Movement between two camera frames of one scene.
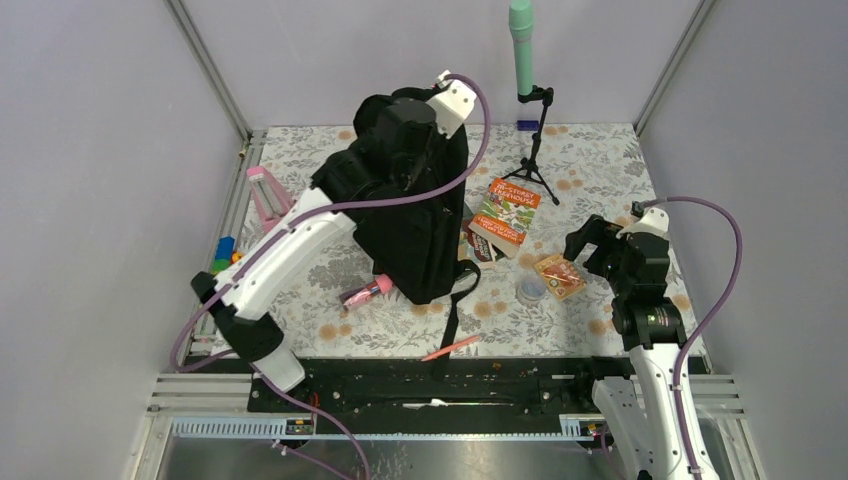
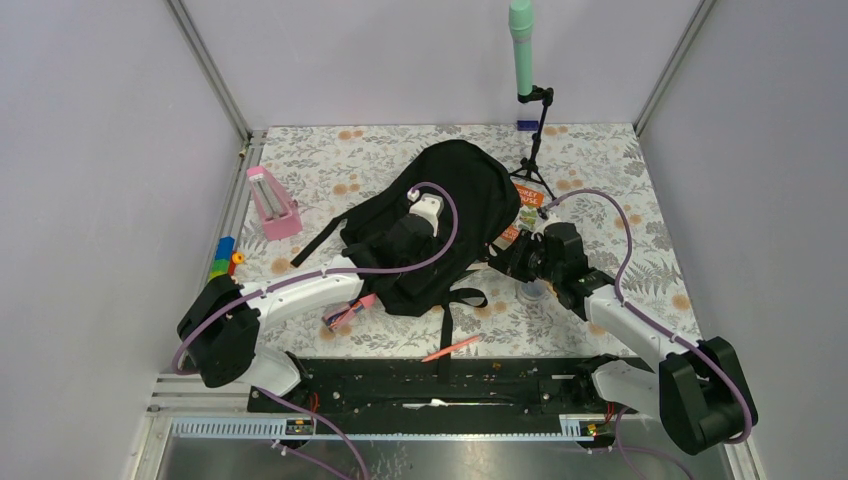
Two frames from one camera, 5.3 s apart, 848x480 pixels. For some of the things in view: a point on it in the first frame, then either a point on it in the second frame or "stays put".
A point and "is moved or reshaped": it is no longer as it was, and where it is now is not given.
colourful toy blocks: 224,255 stays put
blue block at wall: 527,125 stays put
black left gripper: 436,134 to 430,240
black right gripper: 591,232 to 510,261
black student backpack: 414,237 is moved or reshaped
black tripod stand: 529,165 stays put
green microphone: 521,16 stays put
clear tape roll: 531,290 stays put
